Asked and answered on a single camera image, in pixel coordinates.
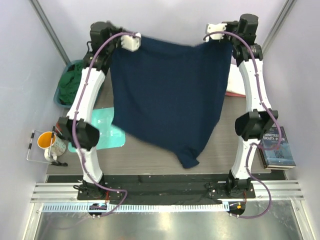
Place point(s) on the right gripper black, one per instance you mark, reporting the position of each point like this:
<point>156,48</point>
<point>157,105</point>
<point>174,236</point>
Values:
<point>230,23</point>

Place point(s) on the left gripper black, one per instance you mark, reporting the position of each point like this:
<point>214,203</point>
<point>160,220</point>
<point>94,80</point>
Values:
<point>115,30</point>

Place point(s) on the navy blue t shirt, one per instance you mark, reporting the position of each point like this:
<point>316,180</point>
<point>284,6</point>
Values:
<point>171,95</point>

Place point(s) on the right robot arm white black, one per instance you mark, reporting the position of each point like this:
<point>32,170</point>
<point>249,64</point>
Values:
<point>259,116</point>

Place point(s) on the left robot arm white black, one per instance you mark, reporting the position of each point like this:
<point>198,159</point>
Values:
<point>76,125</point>

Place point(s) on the green t shirt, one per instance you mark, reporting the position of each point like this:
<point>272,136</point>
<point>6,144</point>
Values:
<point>69,83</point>

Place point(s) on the teal laundry basket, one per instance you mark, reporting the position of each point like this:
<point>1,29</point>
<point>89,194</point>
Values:
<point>56,94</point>

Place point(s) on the teal cutting board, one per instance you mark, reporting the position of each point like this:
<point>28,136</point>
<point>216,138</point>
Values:
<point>110,136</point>

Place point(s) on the white mug orange inside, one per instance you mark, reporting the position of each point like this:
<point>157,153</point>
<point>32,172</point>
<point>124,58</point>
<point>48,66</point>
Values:
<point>52,145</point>

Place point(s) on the black white marker pen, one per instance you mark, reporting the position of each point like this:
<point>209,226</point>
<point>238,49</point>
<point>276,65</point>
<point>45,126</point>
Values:
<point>31,141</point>

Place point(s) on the clear acrylic tray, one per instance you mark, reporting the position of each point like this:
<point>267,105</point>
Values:
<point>36,154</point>

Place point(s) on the dark blue book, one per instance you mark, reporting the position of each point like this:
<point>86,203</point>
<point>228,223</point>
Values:
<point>273,158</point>

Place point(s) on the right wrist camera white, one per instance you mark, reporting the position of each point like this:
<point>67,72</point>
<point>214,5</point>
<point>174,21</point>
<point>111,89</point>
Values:
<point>212,31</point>

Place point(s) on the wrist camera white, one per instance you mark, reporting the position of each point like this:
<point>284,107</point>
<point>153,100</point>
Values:
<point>212,31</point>
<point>131,42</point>

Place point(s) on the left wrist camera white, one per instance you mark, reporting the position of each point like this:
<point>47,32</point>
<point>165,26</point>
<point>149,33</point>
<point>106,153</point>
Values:
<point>131,42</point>

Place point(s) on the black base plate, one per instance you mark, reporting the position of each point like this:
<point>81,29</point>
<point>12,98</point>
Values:
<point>214,186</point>

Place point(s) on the white slotted cable duct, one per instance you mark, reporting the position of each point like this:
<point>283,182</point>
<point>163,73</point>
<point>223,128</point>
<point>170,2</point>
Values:
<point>82,207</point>

